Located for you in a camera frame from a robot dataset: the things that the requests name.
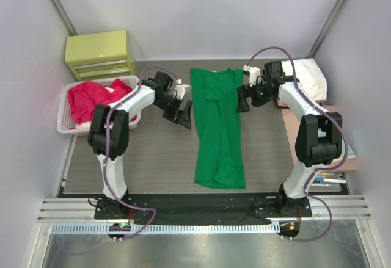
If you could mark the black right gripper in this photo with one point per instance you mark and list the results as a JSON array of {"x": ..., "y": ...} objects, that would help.
[{"x": 244, "y": 92}]

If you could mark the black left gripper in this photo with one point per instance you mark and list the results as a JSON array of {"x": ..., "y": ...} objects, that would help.
[{"x": 184, "y": 116}]

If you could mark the green t shirt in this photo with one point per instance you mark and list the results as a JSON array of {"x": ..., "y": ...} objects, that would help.
[{"x": 218, "y": 125}]

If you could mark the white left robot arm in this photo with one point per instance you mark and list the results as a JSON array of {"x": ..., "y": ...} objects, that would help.
[{"x": 109, "y": 134}]

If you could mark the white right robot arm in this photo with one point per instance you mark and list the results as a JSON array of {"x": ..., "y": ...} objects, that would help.
[{"x": 318, "y": 141}]

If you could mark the pink folded t shirt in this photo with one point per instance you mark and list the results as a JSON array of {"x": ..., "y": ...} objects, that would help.
[{"x": 282, "y": 104}]

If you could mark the pink desk mat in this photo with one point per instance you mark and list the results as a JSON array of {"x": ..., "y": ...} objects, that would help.
[{"x": 292, "y": 127}]

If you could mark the white folded t shirt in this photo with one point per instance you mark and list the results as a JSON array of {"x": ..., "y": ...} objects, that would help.
[{"x": 311, "y": 78}]

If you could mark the yellow green drawer cabinet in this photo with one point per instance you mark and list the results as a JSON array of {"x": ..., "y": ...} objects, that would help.
[{"x": 100, "y": 55}]

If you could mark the red t shirt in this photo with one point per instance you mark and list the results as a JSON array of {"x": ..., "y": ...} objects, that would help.
[{"x": 84, "y": 97}]

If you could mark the blue marker pen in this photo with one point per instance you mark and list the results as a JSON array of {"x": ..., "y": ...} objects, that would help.
[{"x": 322, "y": 177}]

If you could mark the white marker pen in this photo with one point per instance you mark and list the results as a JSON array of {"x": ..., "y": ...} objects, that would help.
[{"x": 331, "y": 183}]

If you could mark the teal paperback book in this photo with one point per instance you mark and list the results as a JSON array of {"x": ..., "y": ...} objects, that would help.
[{"x": 351, "y": 153}]

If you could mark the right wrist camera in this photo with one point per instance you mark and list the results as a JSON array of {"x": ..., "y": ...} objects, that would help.
[{"x": 254, "y": 74}]

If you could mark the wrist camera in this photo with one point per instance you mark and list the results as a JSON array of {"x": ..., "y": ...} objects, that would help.
[
  {"x": 181, "y": 89},
  {"x": 254, "y": 74}
]

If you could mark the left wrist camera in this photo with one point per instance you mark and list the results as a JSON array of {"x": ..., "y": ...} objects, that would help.
[{"x": 181, "y": 89}]

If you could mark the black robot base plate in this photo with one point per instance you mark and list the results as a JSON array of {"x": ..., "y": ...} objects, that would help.
[{"x": 204, "y": 209}]

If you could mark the aluminium slotted rail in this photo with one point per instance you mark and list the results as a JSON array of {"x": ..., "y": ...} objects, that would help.
[{"x": 111, "y": 228}]

